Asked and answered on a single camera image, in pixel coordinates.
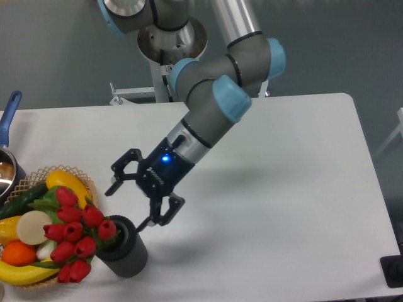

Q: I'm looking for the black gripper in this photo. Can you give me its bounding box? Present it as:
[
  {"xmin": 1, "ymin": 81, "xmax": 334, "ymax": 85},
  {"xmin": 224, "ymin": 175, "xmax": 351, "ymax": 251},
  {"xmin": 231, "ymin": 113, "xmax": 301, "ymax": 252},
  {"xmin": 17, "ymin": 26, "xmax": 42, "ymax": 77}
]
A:
[{"xmin": 105, "ymin": 136, "xmax": 195, "ymax": 233}]

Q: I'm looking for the green cucumber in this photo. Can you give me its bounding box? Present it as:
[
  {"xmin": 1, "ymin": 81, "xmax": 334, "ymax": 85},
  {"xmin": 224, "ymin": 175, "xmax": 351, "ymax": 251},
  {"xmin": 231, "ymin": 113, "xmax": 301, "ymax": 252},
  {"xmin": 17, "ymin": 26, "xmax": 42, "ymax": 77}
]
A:
[{"xmin": 1, "ymin": 183, "xmax": 48, "ymax": 220}]

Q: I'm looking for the woven wicker basket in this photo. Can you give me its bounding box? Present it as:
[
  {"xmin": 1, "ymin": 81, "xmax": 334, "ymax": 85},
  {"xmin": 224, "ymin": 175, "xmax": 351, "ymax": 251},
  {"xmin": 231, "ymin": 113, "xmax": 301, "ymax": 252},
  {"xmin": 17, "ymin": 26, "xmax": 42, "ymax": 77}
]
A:
[{"xmin": 1, "ymin": 165, "xmax": 99, "ymax": 287}]

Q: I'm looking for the white green onion bulb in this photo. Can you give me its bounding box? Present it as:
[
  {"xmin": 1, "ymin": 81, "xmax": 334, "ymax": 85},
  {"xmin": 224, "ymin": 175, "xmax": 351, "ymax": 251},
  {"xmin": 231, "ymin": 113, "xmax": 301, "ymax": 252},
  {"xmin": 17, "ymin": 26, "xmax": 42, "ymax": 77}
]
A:
[{"xmin": 37, "ymin": 240, "xmax": 57, "ymax": 261}]

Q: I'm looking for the orange fruit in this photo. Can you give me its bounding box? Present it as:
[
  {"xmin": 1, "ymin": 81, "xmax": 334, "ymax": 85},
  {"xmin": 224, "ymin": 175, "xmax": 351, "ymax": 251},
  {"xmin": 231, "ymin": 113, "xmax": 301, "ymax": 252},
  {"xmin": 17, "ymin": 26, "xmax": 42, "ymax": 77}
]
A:
[{"xmin": 1, "ymin": 241, "xmax": 37, "ymax": 267}]

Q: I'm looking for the yellow bell pepper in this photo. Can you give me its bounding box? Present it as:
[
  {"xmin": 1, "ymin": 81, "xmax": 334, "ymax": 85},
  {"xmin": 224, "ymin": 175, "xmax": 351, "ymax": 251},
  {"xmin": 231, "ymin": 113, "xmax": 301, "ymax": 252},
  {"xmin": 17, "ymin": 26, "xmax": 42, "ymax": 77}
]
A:
[{"xmin": 0, "ymin": 216, "xmax": 21, "ymax": 246}]

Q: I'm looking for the red tulip bouquet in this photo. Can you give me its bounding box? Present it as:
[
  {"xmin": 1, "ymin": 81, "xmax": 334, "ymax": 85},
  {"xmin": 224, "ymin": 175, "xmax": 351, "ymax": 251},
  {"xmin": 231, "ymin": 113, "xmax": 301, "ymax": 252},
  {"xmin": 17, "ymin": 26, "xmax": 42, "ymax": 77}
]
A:
[{"xmin": 29, "ymin": 186, "xmax": 122, "ymax": 283}]

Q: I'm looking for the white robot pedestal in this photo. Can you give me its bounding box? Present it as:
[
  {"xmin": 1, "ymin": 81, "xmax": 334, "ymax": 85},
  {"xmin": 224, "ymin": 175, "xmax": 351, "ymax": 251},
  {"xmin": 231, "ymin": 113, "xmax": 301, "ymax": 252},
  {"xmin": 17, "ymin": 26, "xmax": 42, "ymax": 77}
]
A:
[{"xmin": 106, "ymin": 3, "xmax": 273, "ymax": 108}]

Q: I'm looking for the black device at table edge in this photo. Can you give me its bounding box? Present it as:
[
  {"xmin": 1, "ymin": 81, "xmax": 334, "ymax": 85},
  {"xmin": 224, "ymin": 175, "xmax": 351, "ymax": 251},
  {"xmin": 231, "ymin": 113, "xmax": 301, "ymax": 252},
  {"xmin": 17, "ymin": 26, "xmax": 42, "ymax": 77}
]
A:
[{"xmin": 380, "ymin": 255, "xmax": 402, "ymax": 288}]

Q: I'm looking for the yellow banana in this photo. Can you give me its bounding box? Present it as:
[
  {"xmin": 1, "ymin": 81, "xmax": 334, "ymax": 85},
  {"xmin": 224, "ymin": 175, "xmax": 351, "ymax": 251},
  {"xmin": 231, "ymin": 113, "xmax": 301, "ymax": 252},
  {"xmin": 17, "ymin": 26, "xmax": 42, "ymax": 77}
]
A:
[{"xmin": 1, "ymin": 261, "xmax": 59, "ymax": 286}]

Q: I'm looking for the cream round disc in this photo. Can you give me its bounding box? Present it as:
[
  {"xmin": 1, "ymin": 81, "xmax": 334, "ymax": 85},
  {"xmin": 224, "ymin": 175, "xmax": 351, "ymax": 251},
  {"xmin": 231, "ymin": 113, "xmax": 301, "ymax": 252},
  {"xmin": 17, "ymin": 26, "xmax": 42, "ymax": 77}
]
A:
[{"xmin": 16, "ymin": 210, "xmax": 52, "ymax": 245}]

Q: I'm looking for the blue handled saucepan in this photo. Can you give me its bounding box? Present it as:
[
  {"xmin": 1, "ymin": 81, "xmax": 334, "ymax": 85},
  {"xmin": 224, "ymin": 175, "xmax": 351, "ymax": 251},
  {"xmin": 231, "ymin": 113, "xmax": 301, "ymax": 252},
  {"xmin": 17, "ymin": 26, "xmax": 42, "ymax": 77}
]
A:
[{"xmin": 1, "ymin": 91, "xmax": 26, "ymax": 207}]

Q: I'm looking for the dark grey ribbed vase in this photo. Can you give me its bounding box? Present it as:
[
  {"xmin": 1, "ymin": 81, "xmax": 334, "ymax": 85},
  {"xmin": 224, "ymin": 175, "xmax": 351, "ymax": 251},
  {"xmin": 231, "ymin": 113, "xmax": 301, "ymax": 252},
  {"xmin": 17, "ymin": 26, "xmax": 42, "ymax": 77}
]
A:
[{"xmin": 96, "ymin": 215, "xmax": 148, "ymax": 277}]

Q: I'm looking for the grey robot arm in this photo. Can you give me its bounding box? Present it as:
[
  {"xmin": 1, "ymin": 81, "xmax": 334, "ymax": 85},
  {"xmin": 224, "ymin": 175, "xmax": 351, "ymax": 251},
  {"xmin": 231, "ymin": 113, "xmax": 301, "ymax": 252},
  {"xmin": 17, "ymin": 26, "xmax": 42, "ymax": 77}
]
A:
[{"xmin": 98, "ymin": 1, "xmax": 286, "ymax": 227}]

